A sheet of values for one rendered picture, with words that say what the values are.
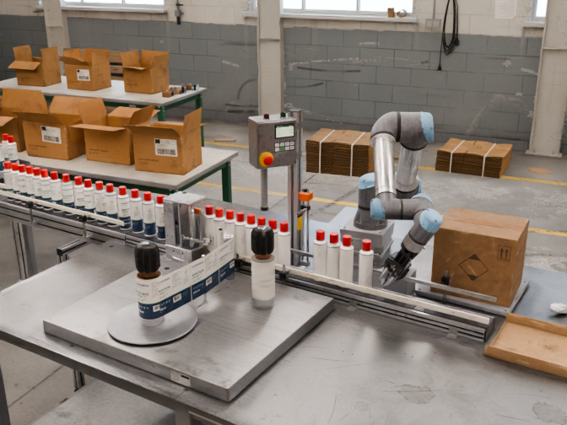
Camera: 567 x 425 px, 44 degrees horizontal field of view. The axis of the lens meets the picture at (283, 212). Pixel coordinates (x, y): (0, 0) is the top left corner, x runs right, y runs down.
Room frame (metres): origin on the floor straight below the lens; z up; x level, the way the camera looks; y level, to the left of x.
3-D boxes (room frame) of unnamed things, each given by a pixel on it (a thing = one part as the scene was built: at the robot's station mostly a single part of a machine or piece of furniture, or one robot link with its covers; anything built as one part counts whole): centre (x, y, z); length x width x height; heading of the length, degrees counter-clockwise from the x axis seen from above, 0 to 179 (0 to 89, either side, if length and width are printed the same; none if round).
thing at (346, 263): (2.44, -0.24, 0.98); 0.05 x 0.05 x 0.20
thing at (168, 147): (4.35, 0.72, 0.97); 0.51 x 0.39 x 0.37; 161
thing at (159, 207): (2.91, 0.54, 0.98); 0.05 x 0.05 x 0.20
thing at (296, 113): (2.72, -0.05, 1.16); 0.04 x 0.04 x 0.67; 58
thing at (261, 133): (2.71, 0.04, 1.38); 0.17 x 0.10 x 0.19; 113
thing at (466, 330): (2.58, -0.01, 0.85); 1.65 x 0.11 x 0.05; 58
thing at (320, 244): (2.49, -0.14, 0.98); 0.05 x 0.05 x 0.20
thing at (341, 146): (6.83, -0.60, 0.16); 0.65 x 0.54 x 0.32; 70
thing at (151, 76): (6.84, 1.33, 0.97); 0.43 x 0.42 x 0.37; 153
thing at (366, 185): (2.94, -0.39, 1.10); 0.13 x 0.12 x 0.14; 87
